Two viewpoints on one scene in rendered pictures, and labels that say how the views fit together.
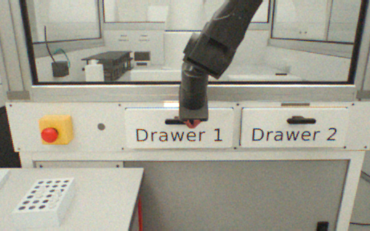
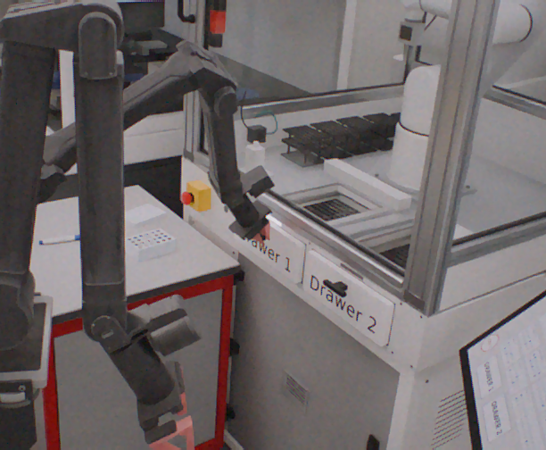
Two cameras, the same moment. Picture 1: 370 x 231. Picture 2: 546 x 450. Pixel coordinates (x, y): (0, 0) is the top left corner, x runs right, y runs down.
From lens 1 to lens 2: 1.59 m
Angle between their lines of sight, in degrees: 49
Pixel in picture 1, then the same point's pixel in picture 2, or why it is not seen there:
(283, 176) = (343, 350)
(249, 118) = (310, 262)
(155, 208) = (251, 312)
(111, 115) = not seen: hidden behind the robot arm
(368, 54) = (417, 253)
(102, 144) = (224, 225)
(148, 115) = not seen: hidden behind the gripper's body
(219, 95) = (297, 225)
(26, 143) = not seen: hidden behind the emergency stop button
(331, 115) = (372, 301)
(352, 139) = (399, 346)
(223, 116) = (293, 248)
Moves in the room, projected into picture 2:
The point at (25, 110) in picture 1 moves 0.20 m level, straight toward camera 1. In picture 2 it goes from (190, 169) to (155, 191)
